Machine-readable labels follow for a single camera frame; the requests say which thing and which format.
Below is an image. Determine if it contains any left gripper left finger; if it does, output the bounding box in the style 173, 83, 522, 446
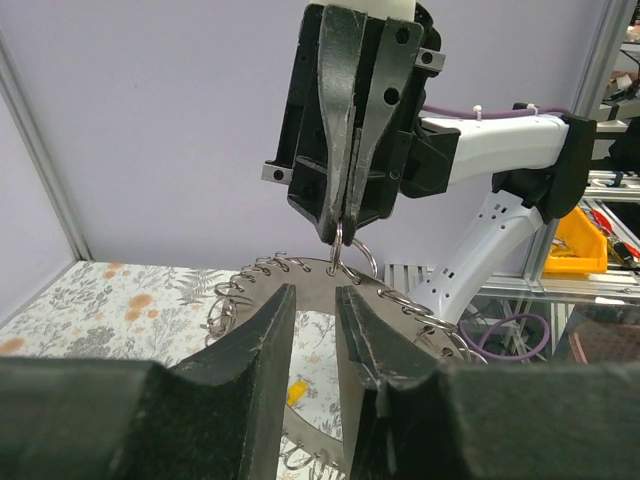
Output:
1, 284, 296, 479

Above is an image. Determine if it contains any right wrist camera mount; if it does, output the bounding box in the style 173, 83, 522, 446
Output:
309, 0, 417, 22

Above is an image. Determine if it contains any yellow storage bin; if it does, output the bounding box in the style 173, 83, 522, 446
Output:
543, 207, 608, 275

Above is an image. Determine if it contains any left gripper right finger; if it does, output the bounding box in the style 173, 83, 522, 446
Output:
343, 313, 639, 479

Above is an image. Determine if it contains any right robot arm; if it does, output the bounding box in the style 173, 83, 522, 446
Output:
262, 1, 597, 332

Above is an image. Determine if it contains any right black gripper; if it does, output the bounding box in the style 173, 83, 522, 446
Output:
266, 2, 446, 244

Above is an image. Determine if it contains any yellow key tag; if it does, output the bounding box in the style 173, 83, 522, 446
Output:
286, 380, 309, 407

